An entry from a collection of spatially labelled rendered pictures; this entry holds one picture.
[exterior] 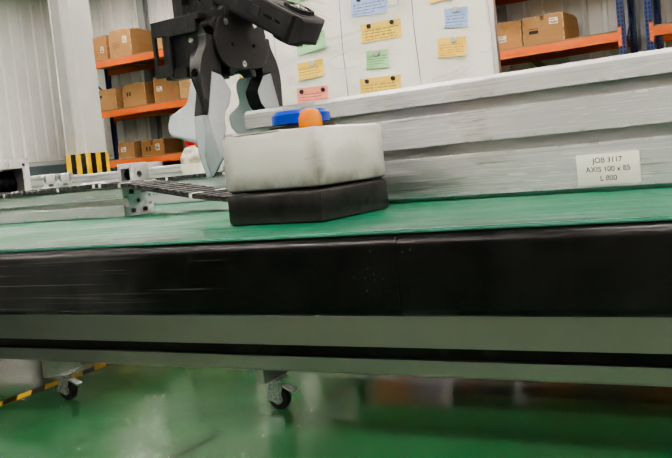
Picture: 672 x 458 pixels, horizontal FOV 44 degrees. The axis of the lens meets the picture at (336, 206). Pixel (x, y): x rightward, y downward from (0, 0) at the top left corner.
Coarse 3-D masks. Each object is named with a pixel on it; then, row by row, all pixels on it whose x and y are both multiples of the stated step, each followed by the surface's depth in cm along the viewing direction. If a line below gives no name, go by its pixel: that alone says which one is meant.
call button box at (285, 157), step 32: (288, 128) 54; (320, 128) 51; (352, 128) 54; (224, 160) 55; (256, 160) 53; (288, 160) 52; (320, 160) 51; (352, 160) 54; (256, 192) 55; (288, 192) 52; (320, 192) 51; (352, 192) 54; (384, 192) 57; (256, 224) 54
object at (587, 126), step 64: (576, 64) 53; (640, 64) 51; (256, 128) 70; (384, 128) 62; (448, 128) 59; (512, 128) 56; (576, 128) 53; (640, 128) 52; (448, 192) 59; (512, 192) 56; (576, 192) 54
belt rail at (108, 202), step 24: (72, 192) 88; (96, 192) 86; (120, 192) 84; (144, 192) 86; (0, 216) 96; (24, 216) 94; (48, 216) 91; (72, 216) 89; (96, 216) 86; (120, 216) 84
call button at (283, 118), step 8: (280, 112) 55; (288, 112) 54; (296, 112) 54; (320, 112) 55; (328, 112) 55; (272, 120) 55; (280, 120) 55; (288, 120) 54; (296, 120) 54; (328, 120) 56
